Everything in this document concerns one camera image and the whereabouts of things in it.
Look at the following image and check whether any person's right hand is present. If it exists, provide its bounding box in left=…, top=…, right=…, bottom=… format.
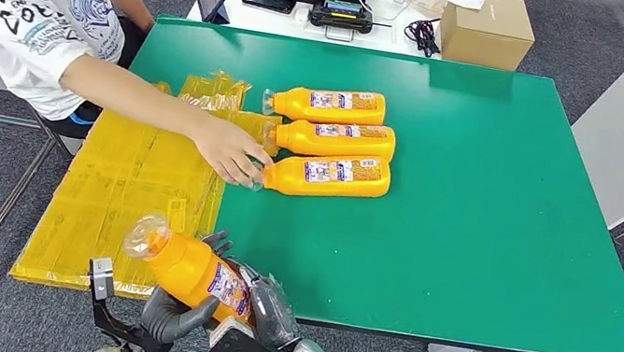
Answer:
left=184, top=113, right=282, bottom=192

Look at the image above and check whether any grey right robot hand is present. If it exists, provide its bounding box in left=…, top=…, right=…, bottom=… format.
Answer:
left=225, top=262, right=310, bottom=352

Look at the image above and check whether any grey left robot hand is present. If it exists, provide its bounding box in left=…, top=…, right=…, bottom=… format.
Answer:
left=136, top=219, right=236, bottom=352

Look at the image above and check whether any orange detergent bottle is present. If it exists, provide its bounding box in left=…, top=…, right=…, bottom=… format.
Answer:
left=262, top=106, right=400, bottom=171
left=244, top=136, right=395, bottom=212
left=260, top=75, right=390, bottom=135
left=113, top=207, right=270, bottom=330

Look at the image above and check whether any yellow taped cardboard mat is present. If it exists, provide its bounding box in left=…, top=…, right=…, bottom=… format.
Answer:
left=8, top=43, right=291, bottom=319

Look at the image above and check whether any black smartphone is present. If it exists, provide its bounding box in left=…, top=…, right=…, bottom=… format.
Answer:
left=240, top=0, right=298, bottom=17

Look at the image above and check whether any black remote controller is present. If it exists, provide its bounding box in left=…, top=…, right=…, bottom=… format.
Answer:
left=306, top=0, right=395, bottom=49

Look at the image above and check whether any white paper sheet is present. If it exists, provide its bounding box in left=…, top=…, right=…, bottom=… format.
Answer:
left=444, top=0, right=487, bottom=12

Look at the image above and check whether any brown cardboard box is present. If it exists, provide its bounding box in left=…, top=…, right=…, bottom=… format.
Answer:
left=433, top=0, right=543, bottom=76

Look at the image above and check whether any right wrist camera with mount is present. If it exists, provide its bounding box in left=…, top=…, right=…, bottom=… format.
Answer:
left=206, top=312, right=297, bottom=352

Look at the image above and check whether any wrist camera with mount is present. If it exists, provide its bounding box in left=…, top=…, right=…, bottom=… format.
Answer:
left=75, top=254, right=189, bottom=352
left=206, top=312, right=297, bottom=352

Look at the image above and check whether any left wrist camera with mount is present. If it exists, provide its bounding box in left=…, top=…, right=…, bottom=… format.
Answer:
left=75, top=254, right=189, bottom=352

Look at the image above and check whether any black cable bundle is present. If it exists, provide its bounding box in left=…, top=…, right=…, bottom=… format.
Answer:
left=400, top=13, right=447, bottom=60

